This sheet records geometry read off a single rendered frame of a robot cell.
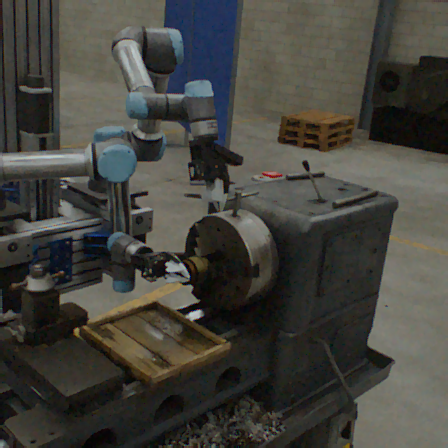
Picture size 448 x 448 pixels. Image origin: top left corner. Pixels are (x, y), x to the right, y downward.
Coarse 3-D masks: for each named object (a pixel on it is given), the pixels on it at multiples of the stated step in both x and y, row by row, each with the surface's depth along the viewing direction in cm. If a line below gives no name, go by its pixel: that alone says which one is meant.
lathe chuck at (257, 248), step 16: (208, 224) 192; (224, 224) 186; (240, 224) 185; (256, 224) 189; (224, 240) 188; (240, 240) 183; (256, 240) 184; (224, 256) 189; (240, 256) 184; (256, 256) 182; (224, 288) 191; (240, 288) 186; (256, 288) 185; (224, 304) 193; (240, 304) 188
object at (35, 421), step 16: (0, 352) 161; (0, 368) 158; (16, 368) 155; (16, 384) 154; (32, 384) 149; (32, 400) 149; (48, 400) 144; (96, 400) 145; (112, 400) 146; (128, 400) 148; (16, 416) 141; (32, 416) 141; (48, 416) 142; (64, 416) 139; (80, 416) 139; (96, 416) 142; (112, 416) 146; (128, 416) 150; (16, 432) 136; (32, 432) 136; (48, 432) 137; (64, 432) 137; (80, 432) 140
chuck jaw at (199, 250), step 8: (200, 224) 192; (192, 232) 192; (200, 232) 190; (208, 232) 193; (192, 240) 189; (200, 240) 189; (208, 240) 191; (192, 248) 190; (200, 248) 188; (208, 248) 190; (208, 256) 194
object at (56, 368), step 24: (0, 336) 161; (72, 336) 163; (24, 360) 151; (48, 360) 151; (72, 360) 152; (96, 360) 153; (48, 384) 144; (72, 384) 143; (96, 384) 144; (120, 384) 150; (72, 408) 141
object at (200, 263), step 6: (192, 258) 183; (198, 258) 184; (204, 258) 187; (186, 264) 180; (192, 264) 182; (198, 264) 182; (204, 264) 183; (192, 270) 180; (198, 270) 181; (204, 270) 183; (192, 276) 180; (198, 276) 181; (204, 276) 183; (186, 282) 181; (192, 282) 182; (198, 282) 184
